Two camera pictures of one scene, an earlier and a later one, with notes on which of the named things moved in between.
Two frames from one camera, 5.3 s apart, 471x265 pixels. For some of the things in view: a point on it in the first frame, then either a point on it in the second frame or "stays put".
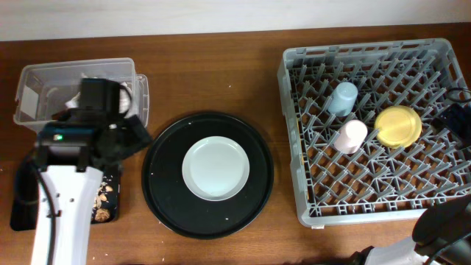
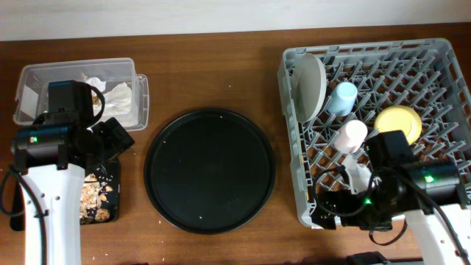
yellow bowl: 398,126 stays put
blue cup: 343,99 stays put
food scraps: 102,214 stays put
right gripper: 451,119 to 346,217
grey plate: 215,168 to 309,86
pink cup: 351,137 stays put
